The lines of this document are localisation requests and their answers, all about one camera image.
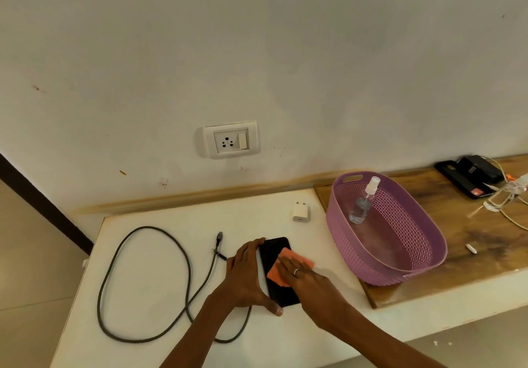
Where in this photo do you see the person's left hand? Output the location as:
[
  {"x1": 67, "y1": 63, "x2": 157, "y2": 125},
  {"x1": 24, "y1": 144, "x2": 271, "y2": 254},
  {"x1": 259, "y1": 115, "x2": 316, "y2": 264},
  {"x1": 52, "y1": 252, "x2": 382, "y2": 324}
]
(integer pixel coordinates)
[{"x1": 211, "y1": 238, "x2": 284, "y2": 318}]

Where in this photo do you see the person's right hand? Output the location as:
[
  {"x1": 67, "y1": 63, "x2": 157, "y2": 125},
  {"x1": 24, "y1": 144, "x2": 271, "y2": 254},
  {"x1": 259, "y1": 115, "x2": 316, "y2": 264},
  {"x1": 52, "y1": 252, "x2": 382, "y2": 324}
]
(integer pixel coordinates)
[{"x1": 275, "y1": 255, "x2": 351, "y2": 331}]

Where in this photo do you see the orange cleaning cloth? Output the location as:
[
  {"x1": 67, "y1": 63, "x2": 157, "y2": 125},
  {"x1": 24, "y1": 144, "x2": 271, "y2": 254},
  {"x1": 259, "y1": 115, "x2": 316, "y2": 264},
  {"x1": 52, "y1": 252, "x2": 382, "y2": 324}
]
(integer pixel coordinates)
[{"x1": 266, "y1": 248, "x2": 315, "y2": 288}]

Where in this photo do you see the black smartphone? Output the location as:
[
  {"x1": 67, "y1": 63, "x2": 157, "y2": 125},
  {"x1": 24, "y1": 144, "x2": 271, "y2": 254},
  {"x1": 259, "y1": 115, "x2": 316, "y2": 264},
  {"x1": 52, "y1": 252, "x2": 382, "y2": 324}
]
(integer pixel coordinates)
[{"x1": 258, "y1": 237, "x2": 302, "y2": 309}]

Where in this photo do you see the grey charging cable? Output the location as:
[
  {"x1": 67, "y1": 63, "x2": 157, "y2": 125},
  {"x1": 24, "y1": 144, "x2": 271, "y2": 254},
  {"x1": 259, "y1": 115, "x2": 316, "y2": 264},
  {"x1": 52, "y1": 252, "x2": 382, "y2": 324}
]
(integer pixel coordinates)
[{"x1": 97, "y1": 226, "x2": 252, "y2": 344}]

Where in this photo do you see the white charger adapter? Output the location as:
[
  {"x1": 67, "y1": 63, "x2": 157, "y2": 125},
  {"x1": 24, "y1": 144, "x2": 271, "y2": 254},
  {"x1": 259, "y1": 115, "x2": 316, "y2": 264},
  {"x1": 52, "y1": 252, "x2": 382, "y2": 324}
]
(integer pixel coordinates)
[{"x1": 291, "y1": 201, "x2": 310, "y2": 223}]

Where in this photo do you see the clear spray bottle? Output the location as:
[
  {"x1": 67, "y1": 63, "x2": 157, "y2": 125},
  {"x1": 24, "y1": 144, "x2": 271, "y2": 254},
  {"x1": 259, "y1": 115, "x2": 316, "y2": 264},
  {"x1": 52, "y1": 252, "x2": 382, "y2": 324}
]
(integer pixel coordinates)
[{"x1": 348, "y1": 176, "x2": 382, "y2": 225}]

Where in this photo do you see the person's right forearm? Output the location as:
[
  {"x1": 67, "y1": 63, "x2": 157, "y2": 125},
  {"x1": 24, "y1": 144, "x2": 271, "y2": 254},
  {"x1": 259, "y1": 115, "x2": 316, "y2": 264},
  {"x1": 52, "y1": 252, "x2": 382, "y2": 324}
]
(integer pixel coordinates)
[{"x1": 324, "y1": 309, "x2": 448, "y2": 368}]

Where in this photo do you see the person's left forearm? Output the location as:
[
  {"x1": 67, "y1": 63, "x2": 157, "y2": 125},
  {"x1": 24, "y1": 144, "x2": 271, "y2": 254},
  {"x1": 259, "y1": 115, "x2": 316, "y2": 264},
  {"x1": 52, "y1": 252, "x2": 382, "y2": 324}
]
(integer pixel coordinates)
[{"x1": 159, "y1": 294, "x2": 233, "y2": 368}]

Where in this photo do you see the purple plastic basket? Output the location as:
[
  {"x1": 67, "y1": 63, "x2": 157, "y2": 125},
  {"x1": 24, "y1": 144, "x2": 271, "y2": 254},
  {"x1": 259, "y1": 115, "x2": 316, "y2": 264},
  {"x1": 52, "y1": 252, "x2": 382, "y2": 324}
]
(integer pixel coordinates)
[{"x1": 326, "y1": 171, "x2": 448, "y2": 287}]

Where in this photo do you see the brown wooden board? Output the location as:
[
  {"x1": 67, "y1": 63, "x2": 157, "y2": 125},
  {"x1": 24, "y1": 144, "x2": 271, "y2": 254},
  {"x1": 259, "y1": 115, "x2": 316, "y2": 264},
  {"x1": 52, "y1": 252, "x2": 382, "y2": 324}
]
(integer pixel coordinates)
[{"x1": 313, "y1": 153, "x2": 528, "y2": 310}]

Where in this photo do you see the black power adapter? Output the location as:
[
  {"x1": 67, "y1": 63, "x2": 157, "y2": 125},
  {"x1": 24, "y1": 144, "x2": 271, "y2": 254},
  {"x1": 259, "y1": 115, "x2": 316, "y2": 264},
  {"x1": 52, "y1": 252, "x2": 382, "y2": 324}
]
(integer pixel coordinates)
[{"x1": 456, "y1": 155, "x2": 505, "y2": 185}]

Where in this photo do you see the white wall socket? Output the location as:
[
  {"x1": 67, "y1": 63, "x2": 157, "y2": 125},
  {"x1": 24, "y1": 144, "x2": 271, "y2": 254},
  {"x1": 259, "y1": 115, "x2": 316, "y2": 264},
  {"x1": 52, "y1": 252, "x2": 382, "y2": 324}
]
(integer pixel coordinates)
[{"x1": 202, "y1": 121, "x2": 261, "y2": 160}]

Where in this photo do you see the dark door frame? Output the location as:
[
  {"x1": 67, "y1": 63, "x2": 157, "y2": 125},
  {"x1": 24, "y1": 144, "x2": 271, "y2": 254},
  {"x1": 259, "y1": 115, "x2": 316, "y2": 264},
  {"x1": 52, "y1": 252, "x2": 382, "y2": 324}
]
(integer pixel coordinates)
[{"x1": 0, "y1": 153, "x2": 95, "y2": 256}]

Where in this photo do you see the white cable bundle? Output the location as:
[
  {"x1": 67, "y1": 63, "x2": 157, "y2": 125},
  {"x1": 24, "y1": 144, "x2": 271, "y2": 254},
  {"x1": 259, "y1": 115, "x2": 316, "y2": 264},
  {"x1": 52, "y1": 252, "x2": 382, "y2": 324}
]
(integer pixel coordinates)
[{"x1": 482, "y1": 173, "x2": 528, "y2": 212}]

